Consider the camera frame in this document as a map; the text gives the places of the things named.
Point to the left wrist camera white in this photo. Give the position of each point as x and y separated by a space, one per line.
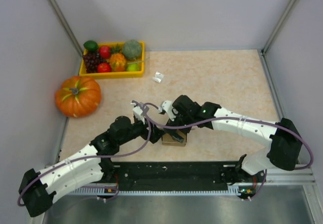
139 111

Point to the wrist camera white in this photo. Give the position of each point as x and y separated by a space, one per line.
139 111
167 108

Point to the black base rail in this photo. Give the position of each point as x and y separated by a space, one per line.
178 176

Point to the orange plastic pumpkin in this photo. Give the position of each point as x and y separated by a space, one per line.
78 96

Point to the small white plastic bag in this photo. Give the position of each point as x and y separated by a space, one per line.
158 77

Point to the aluminium frame post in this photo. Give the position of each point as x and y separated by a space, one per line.
65 25
279 26

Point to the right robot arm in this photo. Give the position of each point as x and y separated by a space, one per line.
280 139

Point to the right aluminium frame post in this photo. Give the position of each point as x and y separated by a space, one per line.
279 26

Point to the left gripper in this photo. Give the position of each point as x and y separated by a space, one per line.
155 132

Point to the small orange pineapple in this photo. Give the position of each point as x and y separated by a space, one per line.
117 60

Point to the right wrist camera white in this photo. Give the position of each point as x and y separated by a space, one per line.
167 108

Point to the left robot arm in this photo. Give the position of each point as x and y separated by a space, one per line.
39 190

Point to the red apple back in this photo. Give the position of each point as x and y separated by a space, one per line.
105 52

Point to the left aluminium frame post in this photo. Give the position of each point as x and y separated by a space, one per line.
65 25

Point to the green round melon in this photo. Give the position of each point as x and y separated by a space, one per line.
132 49

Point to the brown cardboard box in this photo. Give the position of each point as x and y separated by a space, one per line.
179 139

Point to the dark purple grapes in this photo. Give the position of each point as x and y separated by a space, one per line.
92 61

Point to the light green apple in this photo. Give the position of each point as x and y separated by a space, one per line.
133 68

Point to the red apple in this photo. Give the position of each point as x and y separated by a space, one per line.
105 52
104 68

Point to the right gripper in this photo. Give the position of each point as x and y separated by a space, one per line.
172 131

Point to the green lime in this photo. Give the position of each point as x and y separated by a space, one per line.
91 45

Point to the red apple front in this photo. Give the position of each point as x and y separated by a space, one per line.
104 68

